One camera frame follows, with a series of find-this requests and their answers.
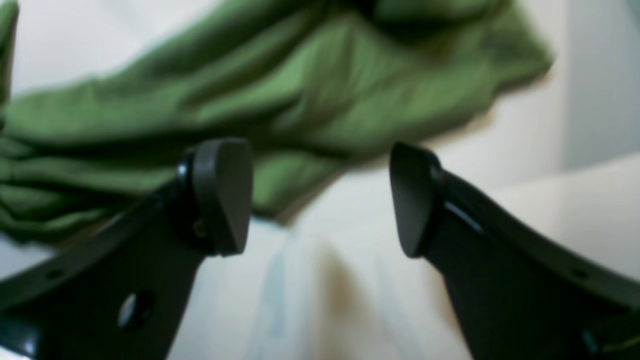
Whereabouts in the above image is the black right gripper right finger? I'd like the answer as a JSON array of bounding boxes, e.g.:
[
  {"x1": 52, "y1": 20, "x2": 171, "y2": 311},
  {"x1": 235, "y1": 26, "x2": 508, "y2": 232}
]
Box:
[{"x1": 389, "y1": 142, "x2": 640, "y2": 360}]

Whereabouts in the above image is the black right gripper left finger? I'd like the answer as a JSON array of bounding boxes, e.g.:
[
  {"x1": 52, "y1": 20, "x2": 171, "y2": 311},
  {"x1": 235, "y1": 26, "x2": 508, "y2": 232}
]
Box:
[{"x1": 0, "y1": 138, "x2": 254, "y2": 360}]

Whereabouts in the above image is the green t-shirt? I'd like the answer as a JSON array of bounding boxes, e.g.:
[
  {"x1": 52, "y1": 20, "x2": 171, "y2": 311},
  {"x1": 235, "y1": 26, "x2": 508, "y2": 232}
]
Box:
[{"x1": 1, "y1": 0, "x2": 553, "y2": 244}]

